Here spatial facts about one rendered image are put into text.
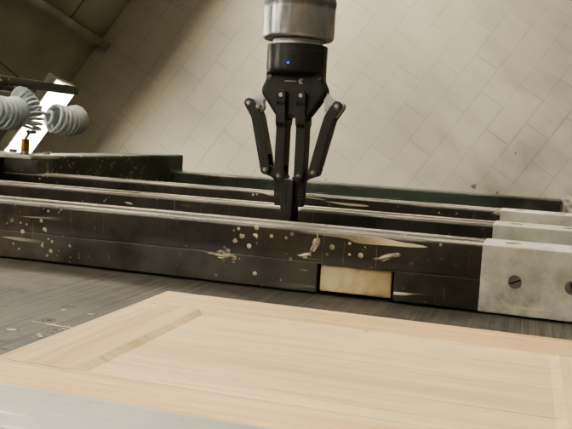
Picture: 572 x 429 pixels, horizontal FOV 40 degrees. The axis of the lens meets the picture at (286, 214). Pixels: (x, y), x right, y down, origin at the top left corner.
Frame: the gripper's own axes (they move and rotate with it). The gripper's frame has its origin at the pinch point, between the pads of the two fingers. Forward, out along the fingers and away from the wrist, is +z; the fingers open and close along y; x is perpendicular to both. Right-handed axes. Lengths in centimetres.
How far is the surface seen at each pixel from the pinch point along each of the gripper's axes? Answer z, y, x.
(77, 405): 5, -9, 64
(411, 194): 4, 2, -119
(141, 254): 5.9, 14.0, 12.5
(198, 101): -36, 226, -487
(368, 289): 7.3, -13.0, 12.1
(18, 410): 5, -8, 66
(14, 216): 2.8, 31.5, 12.5
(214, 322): 6.8, -5.1, 36.2
